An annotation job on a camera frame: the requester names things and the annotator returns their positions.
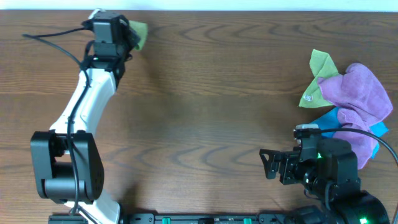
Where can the olive green cloth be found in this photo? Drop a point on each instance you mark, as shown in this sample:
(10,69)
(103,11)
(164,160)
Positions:
(322,67)

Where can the blue cloth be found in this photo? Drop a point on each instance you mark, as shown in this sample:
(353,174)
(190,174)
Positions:
(364,147)

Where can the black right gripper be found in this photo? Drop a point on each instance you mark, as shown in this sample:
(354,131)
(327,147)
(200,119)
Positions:
(283,167)

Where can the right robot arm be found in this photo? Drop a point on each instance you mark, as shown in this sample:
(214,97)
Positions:
(327,169)

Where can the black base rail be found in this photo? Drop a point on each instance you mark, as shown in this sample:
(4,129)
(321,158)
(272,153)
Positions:
(261,218)

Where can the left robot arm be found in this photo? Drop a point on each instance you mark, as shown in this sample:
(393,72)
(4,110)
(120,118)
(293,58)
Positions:
(67,165)

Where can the light green cloth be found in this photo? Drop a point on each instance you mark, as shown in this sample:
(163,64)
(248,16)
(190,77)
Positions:
(141,31)

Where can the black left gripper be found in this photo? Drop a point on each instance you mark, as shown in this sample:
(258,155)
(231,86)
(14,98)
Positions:
(133,37)

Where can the purple cloth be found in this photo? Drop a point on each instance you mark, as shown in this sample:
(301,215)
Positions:
(360,91)

